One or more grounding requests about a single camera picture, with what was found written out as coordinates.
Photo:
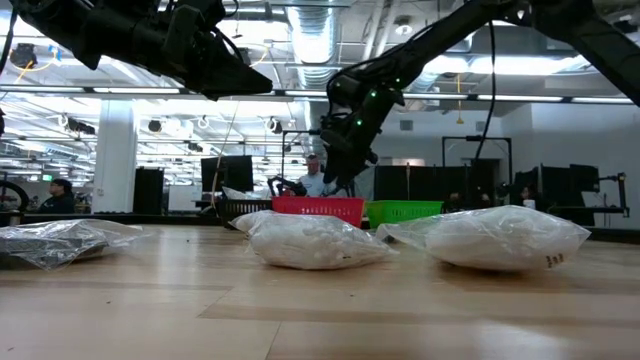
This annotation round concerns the black partition panels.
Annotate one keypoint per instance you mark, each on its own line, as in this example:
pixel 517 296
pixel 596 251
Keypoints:
pixel 430 182

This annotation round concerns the white building pillar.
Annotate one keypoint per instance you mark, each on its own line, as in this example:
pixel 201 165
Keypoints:
pixel 115 165

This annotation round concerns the black tall cabinet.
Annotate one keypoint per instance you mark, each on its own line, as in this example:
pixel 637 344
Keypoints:
pixel 148 187

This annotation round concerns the grey wall vent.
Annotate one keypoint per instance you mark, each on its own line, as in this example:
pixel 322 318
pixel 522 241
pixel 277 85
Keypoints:
pixel 406 125
pixel 485 126

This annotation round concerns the black plastic basket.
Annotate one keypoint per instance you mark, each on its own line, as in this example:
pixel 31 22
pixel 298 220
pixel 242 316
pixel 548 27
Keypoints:
pixel 245 210

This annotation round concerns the black ceiling device blue tag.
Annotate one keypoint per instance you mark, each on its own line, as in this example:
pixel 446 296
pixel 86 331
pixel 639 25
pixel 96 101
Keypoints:
pixel 23 55

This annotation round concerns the silver diagonal ventilation duct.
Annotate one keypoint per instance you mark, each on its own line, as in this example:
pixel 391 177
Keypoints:
pixel 427 80

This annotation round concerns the large handwritten bag of cotton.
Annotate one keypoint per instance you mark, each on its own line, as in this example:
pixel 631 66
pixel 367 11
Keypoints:
pixel 490 240

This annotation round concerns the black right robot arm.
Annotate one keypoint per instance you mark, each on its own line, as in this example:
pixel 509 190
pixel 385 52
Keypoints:
pixel 575 25

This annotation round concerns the black background robot arm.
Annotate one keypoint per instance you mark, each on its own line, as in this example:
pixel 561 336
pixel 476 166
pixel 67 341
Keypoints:
pixel 287 187

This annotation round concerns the black ceiling dome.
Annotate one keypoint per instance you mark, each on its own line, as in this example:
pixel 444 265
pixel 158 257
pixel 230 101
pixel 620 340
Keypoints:
pixel 155 126

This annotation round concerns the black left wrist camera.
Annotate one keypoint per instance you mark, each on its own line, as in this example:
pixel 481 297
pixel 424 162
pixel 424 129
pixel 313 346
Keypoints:
pixel 192 22

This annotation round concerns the clear bag of white cotton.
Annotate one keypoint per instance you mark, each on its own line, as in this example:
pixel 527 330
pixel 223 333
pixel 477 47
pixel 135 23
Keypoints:
pixel 250 220

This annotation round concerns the long white light bar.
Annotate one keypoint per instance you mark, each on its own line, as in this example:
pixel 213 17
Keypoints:
pixel 135 90

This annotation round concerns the clear bag of cotton swabs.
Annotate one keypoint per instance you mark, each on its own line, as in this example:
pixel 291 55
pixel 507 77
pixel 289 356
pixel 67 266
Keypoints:
pixel 315 245

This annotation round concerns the red plastic basket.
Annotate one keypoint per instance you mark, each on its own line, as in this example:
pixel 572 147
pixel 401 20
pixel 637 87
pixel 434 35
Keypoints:
pixel 320 210

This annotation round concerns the white bottle blue label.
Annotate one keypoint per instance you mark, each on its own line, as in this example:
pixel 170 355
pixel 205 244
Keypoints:
pixel 529 203

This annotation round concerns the silver vertical ventilation duct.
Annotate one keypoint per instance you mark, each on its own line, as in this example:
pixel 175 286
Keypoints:
pixel 312 40

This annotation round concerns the green plastic basket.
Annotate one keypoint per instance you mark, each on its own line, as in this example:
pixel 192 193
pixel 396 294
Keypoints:
pixel 405 212

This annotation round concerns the black computer monitor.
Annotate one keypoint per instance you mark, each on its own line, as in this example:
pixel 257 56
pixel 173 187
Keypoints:
pixel 235 172

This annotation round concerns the clear bag of black combs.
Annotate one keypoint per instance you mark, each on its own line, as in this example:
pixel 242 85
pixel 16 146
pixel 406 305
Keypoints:
pixel 55 245

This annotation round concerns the person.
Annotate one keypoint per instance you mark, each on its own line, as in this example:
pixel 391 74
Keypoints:
pixel 456 200
pixel 314 182
pixel 527 192
pixel 57 200

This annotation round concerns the round ceiling fixture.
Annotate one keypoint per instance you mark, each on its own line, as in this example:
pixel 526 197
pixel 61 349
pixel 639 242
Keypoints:
pixel 403 27

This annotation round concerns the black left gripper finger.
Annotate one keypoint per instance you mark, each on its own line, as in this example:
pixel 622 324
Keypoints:
pixel 230 80

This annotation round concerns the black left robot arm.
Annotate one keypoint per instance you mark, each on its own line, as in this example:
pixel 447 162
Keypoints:
pixel 75 25

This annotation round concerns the black table edge rail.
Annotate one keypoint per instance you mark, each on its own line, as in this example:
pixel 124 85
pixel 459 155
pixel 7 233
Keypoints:
pixel 150 219

